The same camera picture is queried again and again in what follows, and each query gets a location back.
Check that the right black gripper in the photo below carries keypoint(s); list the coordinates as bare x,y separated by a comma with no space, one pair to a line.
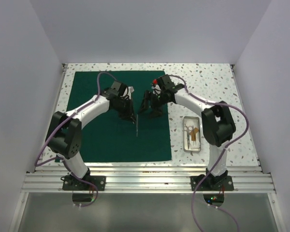
157,110

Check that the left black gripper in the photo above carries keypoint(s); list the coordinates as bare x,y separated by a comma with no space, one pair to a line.
130,112

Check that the silver scalpel handle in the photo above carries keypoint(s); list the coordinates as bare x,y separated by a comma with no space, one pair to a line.
137,123

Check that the dark green surgical cloth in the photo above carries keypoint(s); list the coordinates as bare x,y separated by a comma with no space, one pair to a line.
110,139

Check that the white gauze pad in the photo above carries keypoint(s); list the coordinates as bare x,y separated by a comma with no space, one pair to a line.
195,124

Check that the silver surgical scissors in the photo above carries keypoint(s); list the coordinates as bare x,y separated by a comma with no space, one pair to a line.
188,129

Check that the tan adhesive bandage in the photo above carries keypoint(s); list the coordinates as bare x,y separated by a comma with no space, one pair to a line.
193,138
196,130

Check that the rectangular metal tray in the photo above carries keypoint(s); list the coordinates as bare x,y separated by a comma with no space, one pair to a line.
184,135

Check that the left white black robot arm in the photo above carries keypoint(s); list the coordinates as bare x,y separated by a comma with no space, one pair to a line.
65,131

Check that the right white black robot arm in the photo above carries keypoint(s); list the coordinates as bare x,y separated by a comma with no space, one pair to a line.
218,125

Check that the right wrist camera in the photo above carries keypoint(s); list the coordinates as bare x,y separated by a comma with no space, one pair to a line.
155,87

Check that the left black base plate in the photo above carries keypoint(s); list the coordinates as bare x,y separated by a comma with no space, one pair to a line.
70,183

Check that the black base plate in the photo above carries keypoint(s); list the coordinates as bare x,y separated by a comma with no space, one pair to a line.
70,183
195,183

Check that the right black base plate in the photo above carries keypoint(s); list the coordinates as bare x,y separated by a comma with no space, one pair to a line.
195,183

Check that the aluminium rail frame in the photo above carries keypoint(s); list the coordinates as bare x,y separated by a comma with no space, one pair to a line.
213,81

